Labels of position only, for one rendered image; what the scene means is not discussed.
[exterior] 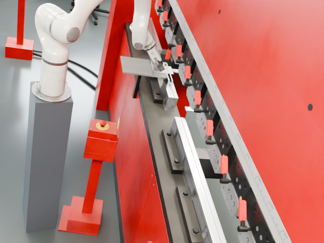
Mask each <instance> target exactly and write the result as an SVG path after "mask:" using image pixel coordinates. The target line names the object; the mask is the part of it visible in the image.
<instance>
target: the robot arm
mask: <svg viewBox="0 0 324 243"><path fill-rule="evenodd" d="M103 1H104V0H75V1H74V3H75V6H74V9H73V10H72V12H70V13H69V14H68V13H66V12H65V11H63V10H62V9H60V8H59V7H57V6H56V5H54V4H51V3H45V4H43V5H41V6H40V7H39V8H38V9H37V11H36V14H35V26H36V30H37V34H38V37H39V39H40V42H41V45H42V58H41V70H40V81H37V82H35V83H34V84H33V85H32V93H33V95H34V96H35V97H36V98H37V99H39V100H41V101H44V102H48V103H60V102H64V101H66V100H68V99H69V98H70V97H71V93H72V91H71V88H70V87H69V86H68V85H67V84H66V76H67V68H68V58H69V50H68V47H67V44H71V43H74V42H75V41H76V40H77V39H78V38H79V37H80V36H81V34H82V32H83V29H84V27H85V24H86V22H87V19H88V17H89V16H90V14H91V13H92V11H93V10H94V9H95V8H96V7H97V6H98V5H99V4H100V3H101V2H103ZM150 11H151V0H135V9H134V17H133V22H132V23H131V25H130V30H131V31H132V43H133V46H134V47H135V48H136V49H138V50H142V49H143V50H144V51H147V52H148V54H149V56H150V58H151V59H152V61H153V62H154V64H156V65H157V67H158V69H159V70H160V72H161V71H163V70H165V68H164V66H163V62H162V59H161V55H160V53H159V51H158V50H157V48H156V47H155V41H154V39H153V37H152V36H151V34H150V32H149V30H148V25H149V17H150Z"/></svg>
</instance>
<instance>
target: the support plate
mask: <svg viewBox="0 0 324 243"><path fill-rule="evenodd" d="M120 58H121V66H122V72H123V73H125V74H133V75H141V76H149V77H156V78H165V79H166V78H167V76H166V73H160V72H152V69H151V65H150V62H152V64H154V62H153V61H152V60H150V61H149V60H147V59H140V58H133V57H126V56H120ZM155 65H156V64H155ZM153 74H154V75H153Z"/></svg>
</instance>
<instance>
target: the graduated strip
mask: <svg viewBox="0 0 324 243"><path fill-rule="evenodd" d="M172 2H173V4H174V6H175V8H176V10H177V13H178V15H179V17H180V19H181V21H182V23H183V26H184V28H185V30H186V32H187V34H188V37H189V39H190V41H191V43H192V45H193V48H194V50H195V52H196V54H197V56H198V59H199V61H200V63H201V65H202V67H203V69H204V71H205V73H206V76H207V78H208V80H209V82H210V84H211V87H212V89H213V91H214V93H215V95H216V98H217V100H218V102H219V104H220V106H221V109H222V111H223V113H224V115H225V117H226V120H227V122H228V124H229V126H230V128H231V131H232V133H233V135H234V137H235V139H236V141H237V144H238V146H239V148H240V150H241V152H242V155H243V157H244V159H245V161H246V163H247V166H248V168H249V170H250V172H251V174H252V177H253V179H254V181H255V183H256V185H257V188H258V190H259V192H260V194H261V196H262V199H263V201H264V203H265V205H266V207H267V209H268V212H269V214H270V216H271V218H272V221H273V223H274V225H275V227H276V229H277V231H278V233H279V235H280V238H281V240H282V242H283V243H291V241H290V239H289V237H288V235H287V233H286V231H285V229H284V227H283V224H282V222H281V220H280V218H279V216H278V214H277V212H276V210H275V208H274V206H273V203H272V201H271V199H270V197H269V195H268V193H267V191H266V189H265V187H264V185H263V182H262V180H261V178H260V176H259V174H258V172H257V170H256V168H255V166H254V163H253V161H252V159H251V157H250V155H249V153H248V151H247V149H246V147H245V145H244V142H243V140H242V138H241V136H240V134H239V132H238V130H237V128H236V126H235V123H234V121H233V119H232V117H231V115H230V113H229V111H228V109H227V107H226V104H225V102H224V100H223V98H222V96H221V94H220V92H219V90H218V88H217V86H216V83H215V81H214V79H213V77H212V75H211V73H210V71H209V69H208V67H207V64H206V62H205V60H204V58H203V56H202V54H201V52H200V50H199V48H198V45H197V43H196V41H195V39H194V37H193V35H192V33H191V31H190V29H189V27H188V24H187V22H186V20H185V18H184V16H183V14H182V12H181V10H180V8H179V6H178V4H177V2H176V0H172Z"/></svg>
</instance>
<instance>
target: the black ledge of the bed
mask: <svg viewBox="0 0 324 243"><path fill-rule="evenodd" d="M130 25H131V23H125V27H124V28H125V33H126V37H127V42H128V47H129V52H130V56H131V57H133V58H140V59H147V60H150V57H149V54H148V52H147V51H144V50H143V49H142V50H138V49H136V48H135V47H134V46H133V43H132V31H131V30H130ZM138 95H139V100H140V105H141V109H142V114H143V119H144V123H145V128H146V133H147V137H148V144H149V148H150V153H151V157H152V162H153V167H154V172H155V176H156V181H157V186H158V191H159V195H160V200H161V204H162V211H163V215H164V220H165V225H166V229H167V234H168V239H169V243H189V241H188V237H187V233H186V229H185V225H184V221H183V217H182V214H181V210H180V206H179V202H178V198H177V194H176V187H177V186H185V182H184V179H183V175H182V174H181V175H180V174H171V170H170V166H169V162H168V158H167V154H166V150H165V146H164V142H163V138H162V134H161V132H162V129H169V130H170V129H171V126H172V123H173V120H174V117H179V118H180V114H179V111H178V108H177V105H176V107H175V110H174V111H167V110H164V107H163V104H157V103H154V102H153V98H152V95H151V91H150V87H149V82H148V78H147V76H141V80H140V84H139V88H138Z"/></svg>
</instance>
